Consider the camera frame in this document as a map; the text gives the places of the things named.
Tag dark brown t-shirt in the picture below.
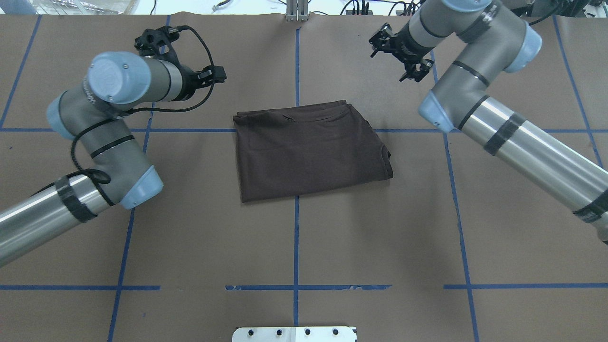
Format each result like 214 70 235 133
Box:
233 100 394 203

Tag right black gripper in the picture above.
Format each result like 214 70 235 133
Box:
369 24 434 82

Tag aluminium profile post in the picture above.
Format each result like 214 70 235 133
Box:
283 0 310 22

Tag black cables at table edge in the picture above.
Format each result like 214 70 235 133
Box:
340 0 424 17

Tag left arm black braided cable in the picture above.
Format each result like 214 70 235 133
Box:
70 25 217 185

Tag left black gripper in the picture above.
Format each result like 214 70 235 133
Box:
180 66 227 99

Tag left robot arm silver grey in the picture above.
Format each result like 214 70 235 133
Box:
0 51 227 266

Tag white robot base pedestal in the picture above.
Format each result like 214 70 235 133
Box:
232 325 358 342

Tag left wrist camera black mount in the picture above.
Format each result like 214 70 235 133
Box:
134 26 180 64

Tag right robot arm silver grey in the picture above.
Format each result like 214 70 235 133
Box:
369 0 608 243

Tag blue tape line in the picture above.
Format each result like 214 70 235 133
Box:
0 15 42 131
424 47 480 342
553 17 608 168
107 15 171 342

